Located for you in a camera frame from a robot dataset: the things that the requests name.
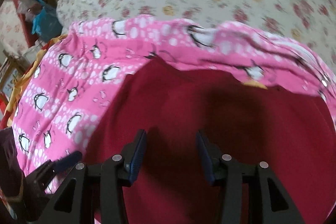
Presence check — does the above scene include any dark red garment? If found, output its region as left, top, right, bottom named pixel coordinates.
left=84, top=59, right=335, bottom=223

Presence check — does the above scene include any pink penguin blanket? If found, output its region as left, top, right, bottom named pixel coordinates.
left=9, top=15, right=335, bottom=184

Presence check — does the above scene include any blue cloth bundle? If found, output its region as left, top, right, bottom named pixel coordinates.
left=31, top=0, right=63, bottom=42

